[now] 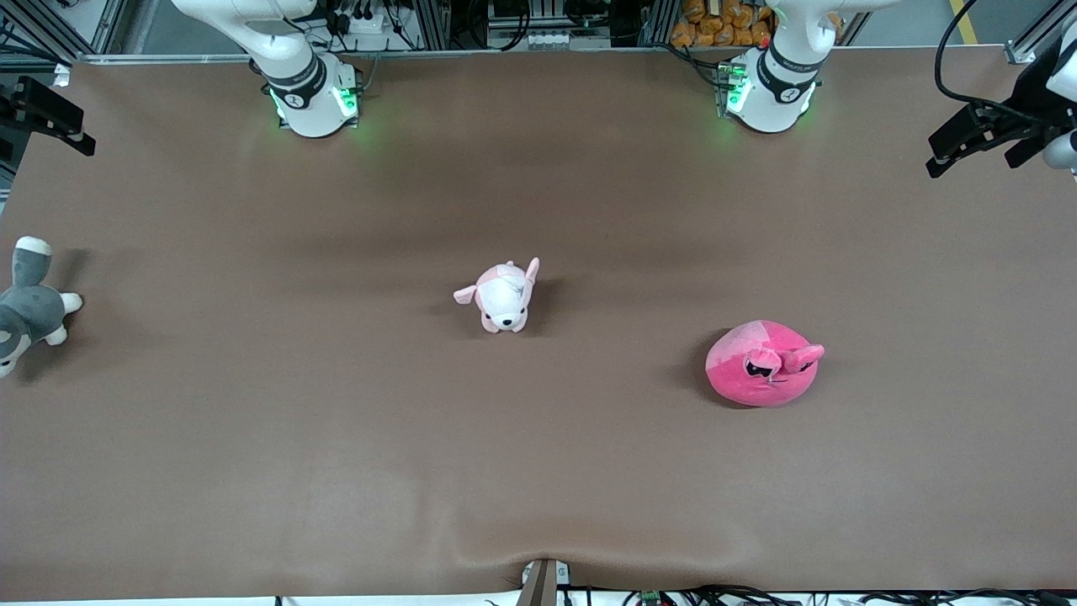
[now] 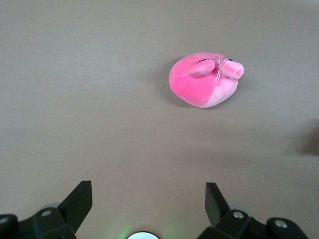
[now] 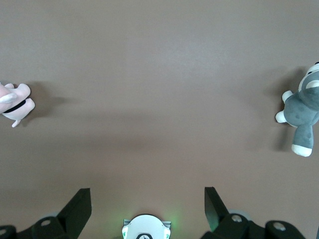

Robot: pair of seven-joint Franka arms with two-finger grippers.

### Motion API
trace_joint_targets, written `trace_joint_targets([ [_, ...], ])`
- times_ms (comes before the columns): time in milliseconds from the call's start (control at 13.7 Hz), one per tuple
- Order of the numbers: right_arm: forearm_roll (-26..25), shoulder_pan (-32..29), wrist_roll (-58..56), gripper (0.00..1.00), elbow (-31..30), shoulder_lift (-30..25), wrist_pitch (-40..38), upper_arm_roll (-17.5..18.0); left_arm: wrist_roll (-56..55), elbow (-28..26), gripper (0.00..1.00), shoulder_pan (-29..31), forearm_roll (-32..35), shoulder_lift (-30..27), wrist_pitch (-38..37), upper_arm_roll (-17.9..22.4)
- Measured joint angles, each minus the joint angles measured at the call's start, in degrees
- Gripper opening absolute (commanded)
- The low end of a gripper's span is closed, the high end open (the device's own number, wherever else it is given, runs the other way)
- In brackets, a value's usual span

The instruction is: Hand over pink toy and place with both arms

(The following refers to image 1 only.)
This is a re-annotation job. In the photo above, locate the round hot pink plush toy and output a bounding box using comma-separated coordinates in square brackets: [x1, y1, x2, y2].
[705, 320, 825, 408]

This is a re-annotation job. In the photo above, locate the grey white plush husky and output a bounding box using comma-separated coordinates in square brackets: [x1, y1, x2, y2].
[0, 236, 83, 378]

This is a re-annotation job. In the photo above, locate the bag of orange snacks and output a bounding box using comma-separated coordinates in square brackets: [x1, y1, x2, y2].
[671, 0, 842, 49]

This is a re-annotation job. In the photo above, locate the white power strip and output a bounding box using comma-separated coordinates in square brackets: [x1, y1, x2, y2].
[324, 7, 390, 36]

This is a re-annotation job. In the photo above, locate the small pale pink plush dog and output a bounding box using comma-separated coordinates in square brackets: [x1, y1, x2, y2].
[454, 258, 540, 334]

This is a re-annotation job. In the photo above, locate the brown table cover sheet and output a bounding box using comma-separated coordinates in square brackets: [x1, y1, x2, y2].
[0, 46, 1077, 600]

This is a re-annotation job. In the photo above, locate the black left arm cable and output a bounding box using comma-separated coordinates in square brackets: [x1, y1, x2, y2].
[935, 0, 1077, 127]

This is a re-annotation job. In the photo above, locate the aluminium frame profile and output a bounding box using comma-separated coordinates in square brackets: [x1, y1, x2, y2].
[0, 0, 129, 56]
[1005, 0, 1077, 65]

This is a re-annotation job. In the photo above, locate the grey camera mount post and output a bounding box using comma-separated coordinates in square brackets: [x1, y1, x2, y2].
[515, 558, 571, 606]

